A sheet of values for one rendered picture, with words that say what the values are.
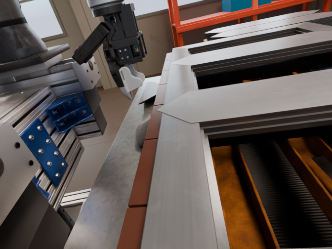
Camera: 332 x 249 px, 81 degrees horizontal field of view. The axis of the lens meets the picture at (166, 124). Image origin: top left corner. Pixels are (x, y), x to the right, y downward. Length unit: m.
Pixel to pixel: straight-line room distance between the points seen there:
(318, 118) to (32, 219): 0.57
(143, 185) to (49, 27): 3.78
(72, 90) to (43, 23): 3.37
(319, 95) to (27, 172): 0.58
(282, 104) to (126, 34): 0.37
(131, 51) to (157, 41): 3.29
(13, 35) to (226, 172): 0.71
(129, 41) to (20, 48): 0.38
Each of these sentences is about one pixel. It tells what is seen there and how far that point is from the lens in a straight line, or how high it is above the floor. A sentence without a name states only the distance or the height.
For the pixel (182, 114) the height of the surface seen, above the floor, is 0.86.
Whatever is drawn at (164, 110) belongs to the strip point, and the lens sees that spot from 0.51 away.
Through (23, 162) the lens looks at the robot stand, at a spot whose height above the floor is 0.93.
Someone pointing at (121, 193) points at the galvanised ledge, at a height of 0.68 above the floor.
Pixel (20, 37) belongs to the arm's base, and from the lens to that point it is 0.75.
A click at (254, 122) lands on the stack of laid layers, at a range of 0.46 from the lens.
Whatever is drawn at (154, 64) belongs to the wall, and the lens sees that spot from 3.81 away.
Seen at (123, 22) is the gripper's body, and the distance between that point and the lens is 0.47.
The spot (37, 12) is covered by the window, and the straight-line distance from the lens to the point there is 4.07.
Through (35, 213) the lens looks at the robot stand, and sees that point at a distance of 0.43.
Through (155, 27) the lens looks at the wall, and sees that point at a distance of 3.71.
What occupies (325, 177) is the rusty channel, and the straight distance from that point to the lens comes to 0.60.
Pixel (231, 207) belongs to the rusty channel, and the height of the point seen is 0.68.
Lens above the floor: 1.09
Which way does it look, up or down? 31 degrees down
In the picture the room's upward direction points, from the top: 13 degrees counter-clockwise
